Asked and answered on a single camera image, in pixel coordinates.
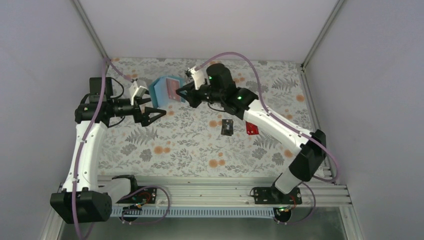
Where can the white slotted cable duct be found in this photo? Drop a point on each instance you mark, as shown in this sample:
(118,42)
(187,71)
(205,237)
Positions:
(203,212)

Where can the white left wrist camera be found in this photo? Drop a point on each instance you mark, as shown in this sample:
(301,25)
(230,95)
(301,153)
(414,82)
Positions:
(137,89)

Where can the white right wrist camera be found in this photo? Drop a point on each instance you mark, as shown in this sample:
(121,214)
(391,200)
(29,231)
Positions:
(197,76)

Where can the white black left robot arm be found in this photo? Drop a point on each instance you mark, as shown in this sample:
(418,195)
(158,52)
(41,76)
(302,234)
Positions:
(81,199)

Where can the black credit card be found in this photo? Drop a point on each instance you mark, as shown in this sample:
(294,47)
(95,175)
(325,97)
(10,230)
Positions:
(227,127)

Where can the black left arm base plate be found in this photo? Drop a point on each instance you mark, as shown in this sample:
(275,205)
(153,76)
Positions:
(144,195)

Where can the blue card holder wallet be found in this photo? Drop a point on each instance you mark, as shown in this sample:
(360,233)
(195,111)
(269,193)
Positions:
(158,91)

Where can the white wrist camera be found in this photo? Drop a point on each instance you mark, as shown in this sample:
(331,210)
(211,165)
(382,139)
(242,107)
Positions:
(137,89)
(197,76)

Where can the red credit card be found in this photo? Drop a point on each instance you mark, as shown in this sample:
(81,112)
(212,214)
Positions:
(251,129)

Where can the aluminium rail base frame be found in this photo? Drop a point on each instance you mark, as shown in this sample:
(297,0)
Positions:
(236,191)

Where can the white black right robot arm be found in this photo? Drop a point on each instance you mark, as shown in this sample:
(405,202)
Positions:
(216,85)

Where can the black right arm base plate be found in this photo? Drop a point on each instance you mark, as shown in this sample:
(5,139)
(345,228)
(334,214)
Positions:
(272,196)

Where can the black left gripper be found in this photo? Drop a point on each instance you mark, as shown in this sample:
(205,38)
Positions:
(143,118)

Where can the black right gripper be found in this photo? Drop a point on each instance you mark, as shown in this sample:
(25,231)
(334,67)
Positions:
(190,96)

